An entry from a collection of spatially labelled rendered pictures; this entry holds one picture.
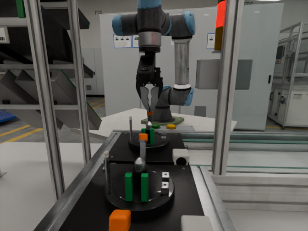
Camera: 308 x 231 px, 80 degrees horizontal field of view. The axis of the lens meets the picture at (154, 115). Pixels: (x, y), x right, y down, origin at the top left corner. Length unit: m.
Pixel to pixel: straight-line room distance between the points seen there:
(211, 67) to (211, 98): 3.21
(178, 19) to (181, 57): 0.19
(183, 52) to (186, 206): 0.87
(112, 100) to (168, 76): 1.29
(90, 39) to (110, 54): 5.46
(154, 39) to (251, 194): 0.51
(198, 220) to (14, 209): 0.48
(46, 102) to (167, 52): 3.30
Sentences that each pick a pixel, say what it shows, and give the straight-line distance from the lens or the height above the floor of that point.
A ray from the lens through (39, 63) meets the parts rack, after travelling 0.43.
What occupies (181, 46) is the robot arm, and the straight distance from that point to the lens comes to 1.09.
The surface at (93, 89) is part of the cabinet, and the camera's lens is 8.76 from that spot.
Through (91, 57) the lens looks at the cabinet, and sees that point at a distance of 8.72.
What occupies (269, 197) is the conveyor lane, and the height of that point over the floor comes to 0.90.
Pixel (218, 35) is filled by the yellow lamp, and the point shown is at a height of 1.29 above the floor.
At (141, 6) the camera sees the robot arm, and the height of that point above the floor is 1.40.
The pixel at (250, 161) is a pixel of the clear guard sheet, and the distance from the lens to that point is 0.53.
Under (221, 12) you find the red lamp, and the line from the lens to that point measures 0.48.
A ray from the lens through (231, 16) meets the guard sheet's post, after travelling 0.45.
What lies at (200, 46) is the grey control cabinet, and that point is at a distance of 3.63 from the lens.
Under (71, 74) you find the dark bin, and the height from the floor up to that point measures 1.20.
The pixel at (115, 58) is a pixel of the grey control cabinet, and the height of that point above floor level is 1.42.
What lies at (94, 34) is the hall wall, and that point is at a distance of 9.31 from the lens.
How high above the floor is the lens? 1.22
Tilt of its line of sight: 14 degrees down
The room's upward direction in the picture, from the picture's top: straight up
